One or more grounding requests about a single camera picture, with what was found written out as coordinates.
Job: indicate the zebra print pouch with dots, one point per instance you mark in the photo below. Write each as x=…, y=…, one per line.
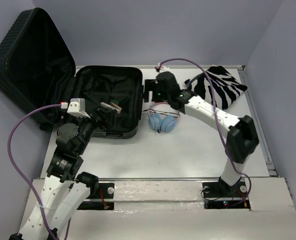
x=226, y=88

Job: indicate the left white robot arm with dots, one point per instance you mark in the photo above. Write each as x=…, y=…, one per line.
x=64, y=188

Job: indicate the black hard-shell suitcase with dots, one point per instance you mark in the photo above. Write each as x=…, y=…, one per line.
x=37, y=69

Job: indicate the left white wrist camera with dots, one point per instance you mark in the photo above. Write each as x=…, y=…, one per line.
x=76, y=107

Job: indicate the grey checkered long box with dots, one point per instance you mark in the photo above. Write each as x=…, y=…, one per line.
x=107, y=106

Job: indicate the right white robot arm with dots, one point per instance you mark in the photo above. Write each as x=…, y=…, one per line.
x=238, y=134

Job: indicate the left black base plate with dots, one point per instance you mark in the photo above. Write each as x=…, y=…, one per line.
x=101, y=200

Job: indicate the metal table edge rail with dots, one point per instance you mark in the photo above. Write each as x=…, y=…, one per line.
x=255, y=116

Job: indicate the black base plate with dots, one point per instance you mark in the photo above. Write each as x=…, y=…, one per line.
x=215, y=199
x=101, y=200

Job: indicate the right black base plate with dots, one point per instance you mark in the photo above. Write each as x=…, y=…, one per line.
x=215, y=199

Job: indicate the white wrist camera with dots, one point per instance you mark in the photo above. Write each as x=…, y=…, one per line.
x=76, y=107
x=161, y=69

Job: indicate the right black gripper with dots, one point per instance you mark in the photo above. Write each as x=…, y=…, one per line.
x=150, y=84

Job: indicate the green round disc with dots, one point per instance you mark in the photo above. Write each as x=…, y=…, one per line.
x=114, y=101

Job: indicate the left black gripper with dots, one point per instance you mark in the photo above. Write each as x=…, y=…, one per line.
x=104, y=122

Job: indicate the pink and blue cat-ear headphones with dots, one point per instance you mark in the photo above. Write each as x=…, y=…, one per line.
x=159, y=120

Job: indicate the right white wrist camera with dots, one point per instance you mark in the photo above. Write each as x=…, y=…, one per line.
x=161, y=69

